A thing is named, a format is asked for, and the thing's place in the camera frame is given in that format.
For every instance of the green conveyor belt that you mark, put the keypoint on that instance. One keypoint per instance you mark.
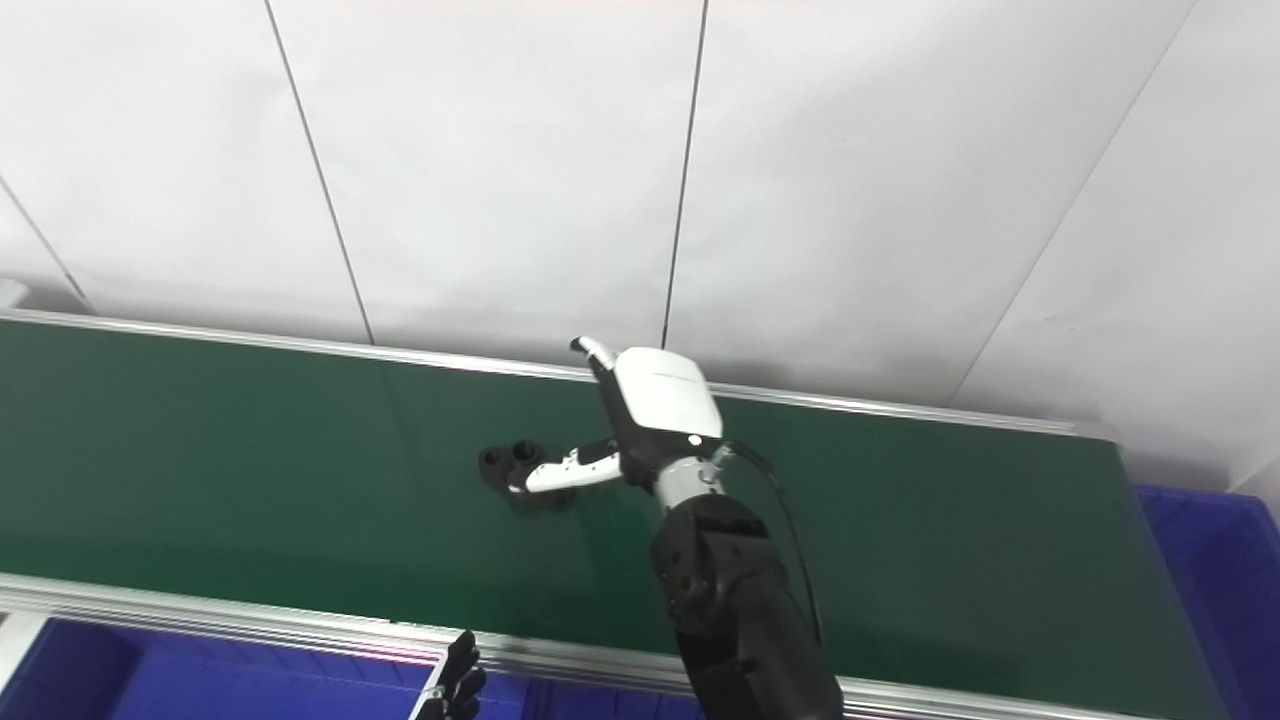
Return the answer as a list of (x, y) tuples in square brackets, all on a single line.
[(250, 615), (300, 480)]

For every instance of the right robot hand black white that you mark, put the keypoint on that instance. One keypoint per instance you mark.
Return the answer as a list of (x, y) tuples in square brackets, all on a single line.
[(665, 400)]

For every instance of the black flange part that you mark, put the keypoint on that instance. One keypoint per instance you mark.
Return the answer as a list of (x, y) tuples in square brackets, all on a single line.
[(497, 463)]

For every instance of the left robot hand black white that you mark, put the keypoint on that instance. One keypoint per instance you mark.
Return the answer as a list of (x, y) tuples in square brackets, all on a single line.
[(455, 685)]

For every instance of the blue plastic bin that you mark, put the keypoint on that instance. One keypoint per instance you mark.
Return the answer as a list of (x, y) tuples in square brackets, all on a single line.
[(1225, 600), (610, 705), (250, 685)]

